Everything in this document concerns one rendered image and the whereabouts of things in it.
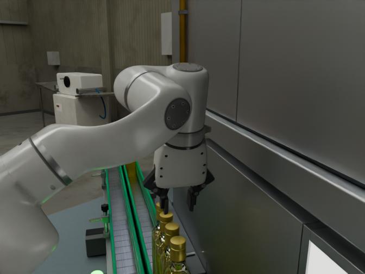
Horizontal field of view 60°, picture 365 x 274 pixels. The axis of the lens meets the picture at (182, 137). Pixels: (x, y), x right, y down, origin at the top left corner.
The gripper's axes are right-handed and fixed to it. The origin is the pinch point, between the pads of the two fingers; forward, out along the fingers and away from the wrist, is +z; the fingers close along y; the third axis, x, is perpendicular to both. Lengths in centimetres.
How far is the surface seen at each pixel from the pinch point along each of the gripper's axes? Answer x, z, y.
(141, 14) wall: -494, 35, -50
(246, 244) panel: 9.6, 4.4, -12.0
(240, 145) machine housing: -1.5, -11.7, -12.7
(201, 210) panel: -15.6, 18.0, -11.5
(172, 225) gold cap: -3.3, 10.1, 0.0
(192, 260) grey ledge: -19.0, 43.4, -11.7
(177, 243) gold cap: 3.5, 8.3, 0.3
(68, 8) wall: -709, 58, 82
